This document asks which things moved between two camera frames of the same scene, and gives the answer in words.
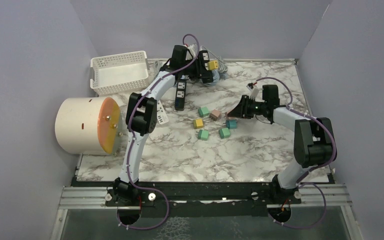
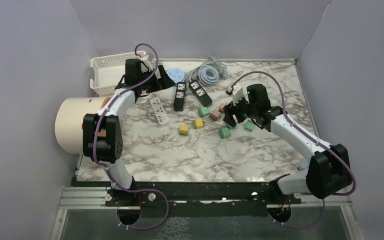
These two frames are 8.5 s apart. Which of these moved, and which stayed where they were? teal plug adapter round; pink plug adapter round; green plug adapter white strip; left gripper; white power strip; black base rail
Moved: green plug adapter white strip; left gripper
Stayed: white power strip; black base rail; pink plug adapter round; teal plug adapter round
